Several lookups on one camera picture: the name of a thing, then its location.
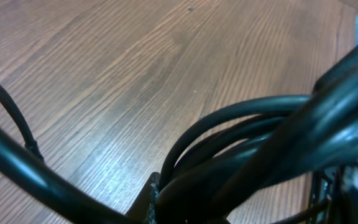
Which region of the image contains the black USB cable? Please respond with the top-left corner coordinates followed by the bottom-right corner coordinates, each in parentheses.
top-left (0, 29), bottom-right (358, 224)

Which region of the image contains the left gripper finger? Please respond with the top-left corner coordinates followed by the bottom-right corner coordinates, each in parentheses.
top-left (126, 172), bottom-right (160, 224)

